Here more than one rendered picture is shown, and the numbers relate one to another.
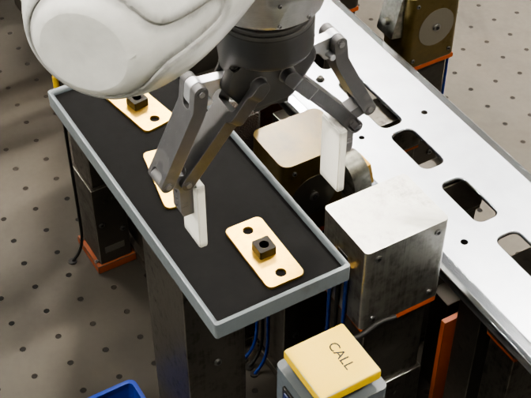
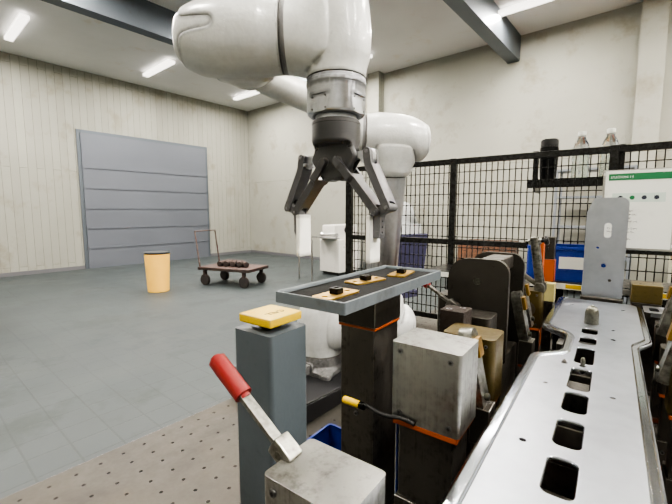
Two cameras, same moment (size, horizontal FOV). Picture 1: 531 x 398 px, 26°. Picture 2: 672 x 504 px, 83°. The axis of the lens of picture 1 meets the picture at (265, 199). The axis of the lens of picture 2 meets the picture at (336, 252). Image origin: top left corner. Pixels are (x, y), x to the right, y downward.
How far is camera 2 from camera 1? 96 cm
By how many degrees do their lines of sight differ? 69
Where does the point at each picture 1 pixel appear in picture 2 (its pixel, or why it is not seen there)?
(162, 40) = (179, 22)
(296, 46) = (323, 127)
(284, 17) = (314, 104)
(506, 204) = (596, 452)
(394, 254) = (414, 357)
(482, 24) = not seen: outside the picture
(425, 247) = (440, 372)
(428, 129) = (601, 402)
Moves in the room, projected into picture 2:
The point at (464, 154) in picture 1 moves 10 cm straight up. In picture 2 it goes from (607, 421) to (613, 353)
